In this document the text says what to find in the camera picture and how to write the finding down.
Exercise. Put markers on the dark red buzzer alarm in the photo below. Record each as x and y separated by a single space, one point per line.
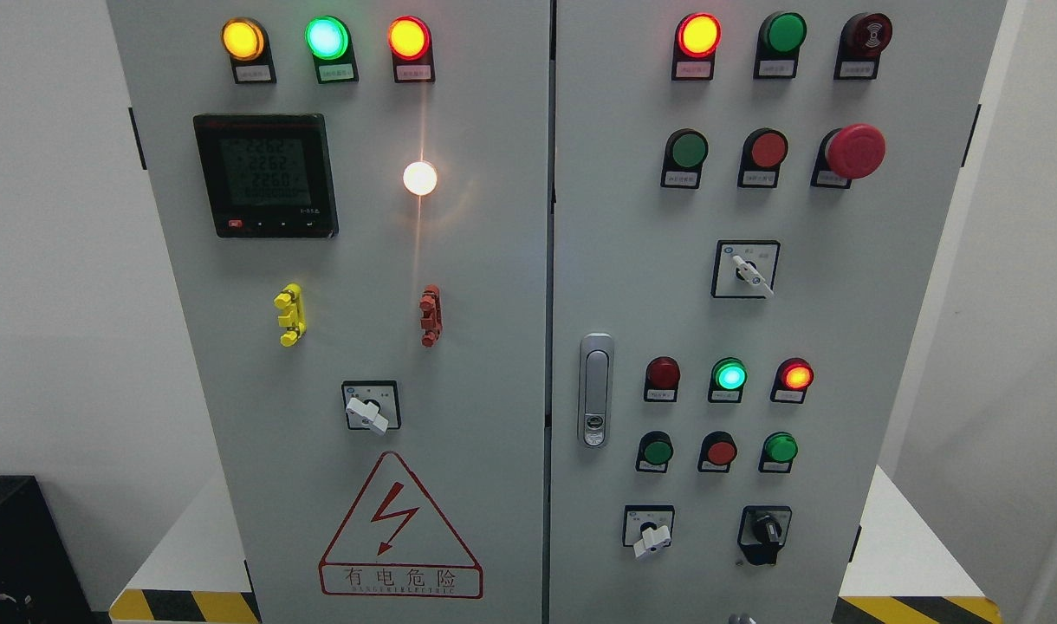
861 43

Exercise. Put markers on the yellow test terminal block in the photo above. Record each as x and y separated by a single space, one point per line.
291 314

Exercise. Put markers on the yellow indicator light top left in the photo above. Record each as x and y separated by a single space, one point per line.
248 47

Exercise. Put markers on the lower white selector switch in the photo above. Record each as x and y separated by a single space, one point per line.
647 528

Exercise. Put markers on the black box lower left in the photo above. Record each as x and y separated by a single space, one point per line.
37 581

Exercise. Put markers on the black knob selector switch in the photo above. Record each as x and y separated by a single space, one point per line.
763 532

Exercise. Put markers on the right green push button lower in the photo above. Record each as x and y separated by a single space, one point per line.
778 453

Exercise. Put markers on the upper right white selector switch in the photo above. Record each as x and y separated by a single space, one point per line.
745 269

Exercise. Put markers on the left door white selector switch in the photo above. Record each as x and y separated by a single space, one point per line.
371 405

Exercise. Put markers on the green indicator light top left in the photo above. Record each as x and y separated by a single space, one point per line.
330 44

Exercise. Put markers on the red indicator light top right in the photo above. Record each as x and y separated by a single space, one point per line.
694 47

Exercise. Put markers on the red triangle electric warning sticker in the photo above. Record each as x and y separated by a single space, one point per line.
396 541

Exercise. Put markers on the white lit indicator light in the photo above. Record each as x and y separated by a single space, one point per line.
420 178

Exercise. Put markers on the left green push button lower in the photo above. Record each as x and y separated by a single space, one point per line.
654 453

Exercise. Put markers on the right red indicator lower group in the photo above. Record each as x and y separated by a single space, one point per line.
792 380

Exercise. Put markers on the green indicator light top right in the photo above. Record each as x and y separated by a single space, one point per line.
779 42

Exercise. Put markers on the green push button upper row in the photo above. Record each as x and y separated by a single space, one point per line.
685 152

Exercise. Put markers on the red test terminal block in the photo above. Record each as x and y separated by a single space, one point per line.
431 320

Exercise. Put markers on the red indicator light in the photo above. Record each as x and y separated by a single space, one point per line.
694 47
410 43

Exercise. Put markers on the red mushroom emergency stop button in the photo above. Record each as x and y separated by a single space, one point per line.
850 153

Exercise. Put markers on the green indicator lower group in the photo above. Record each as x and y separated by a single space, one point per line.
727 379

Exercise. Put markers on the silver door lock handle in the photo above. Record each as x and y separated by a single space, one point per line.
595 383

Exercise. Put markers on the black digital power meter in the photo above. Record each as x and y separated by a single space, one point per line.
267 175

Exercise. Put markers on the red push button upper row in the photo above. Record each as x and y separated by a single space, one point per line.
762 154

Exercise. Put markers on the left red indicator lower group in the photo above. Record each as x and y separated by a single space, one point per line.
662 377

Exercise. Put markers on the red push button lower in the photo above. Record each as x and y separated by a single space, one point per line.
717 453

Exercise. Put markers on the red indicator group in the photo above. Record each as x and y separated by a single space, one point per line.
662 377
792 380

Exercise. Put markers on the green indicator light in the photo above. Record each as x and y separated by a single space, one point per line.
330 44
779 42

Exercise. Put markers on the grey electrical control cabinet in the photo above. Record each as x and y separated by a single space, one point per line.
547 123

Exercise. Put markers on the red indicator light top left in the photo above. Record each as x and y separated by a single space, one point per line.
410 43

